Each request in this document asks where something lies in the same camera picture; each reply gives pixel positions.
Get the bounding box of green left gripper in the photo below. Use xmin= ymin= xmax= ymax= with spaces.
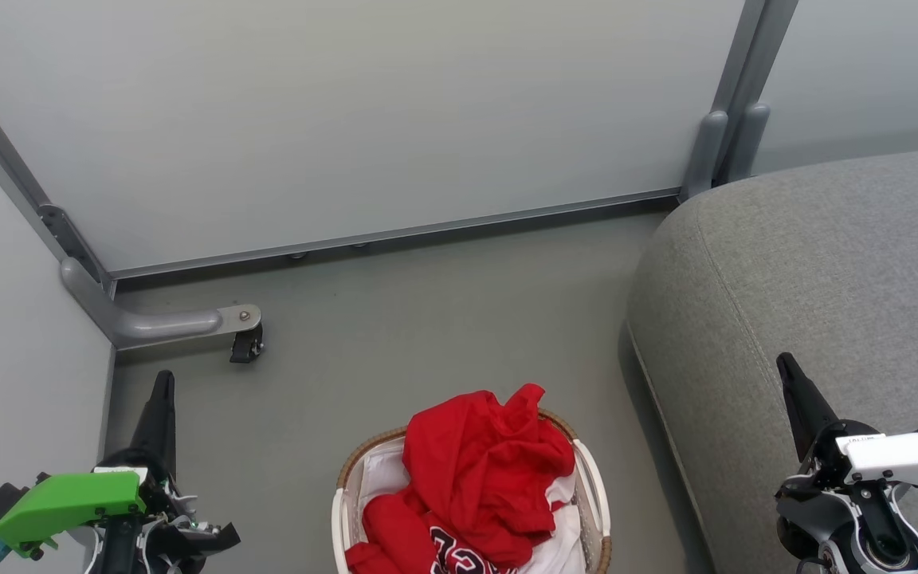
xmin=0 ymin=370 xmax=241 ymax=574

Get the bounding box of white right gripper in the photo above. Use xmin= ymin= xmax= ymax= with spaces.
xmin=775 ymin=352 xmax=918 ymax=511

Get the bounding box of plain red garment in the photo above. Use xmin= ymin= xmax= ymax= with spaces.
xmin=402 ymin=383 xmax=577 ymax=568

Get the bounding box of grey fabric sofa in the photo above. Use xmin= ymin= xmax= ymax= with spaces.
xmin=626 ymin=144 xmax=918 ymax=574

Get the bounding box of grey metal partition foot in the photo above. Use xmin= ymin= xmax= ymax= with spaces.
xmin=60 ymin=257 xmax=263 ymax=351

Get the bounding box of black caster wheel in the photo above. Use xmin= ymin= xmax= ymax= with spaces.
xmin=229 ymin=324 xmax=266 ymax=365

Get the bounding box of white fabric basket liner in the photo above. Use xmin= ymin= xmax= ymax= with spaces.
xmin=355 ymin=440 xmax=587 ymax=574

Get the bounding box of wicker rim laundry basket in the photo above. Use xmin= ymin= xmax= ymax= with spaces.
xmin=331 ymin=407 xmax=613 ymax=574

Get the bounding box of red jersey with black lettering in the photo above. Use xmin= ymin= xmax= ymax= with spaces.
xmin=344 ymin=493 xmax=517 ymax=574

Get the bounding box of grey partition corner post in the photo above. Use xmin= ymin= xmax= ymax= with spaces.
xmin=0 ymin=53 xmax=116 ymax=297

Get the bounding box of grey partition bottom rail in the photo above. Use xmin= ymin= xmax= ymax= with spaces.
xmin=108 ymin=188 xmax=683 ymax=281

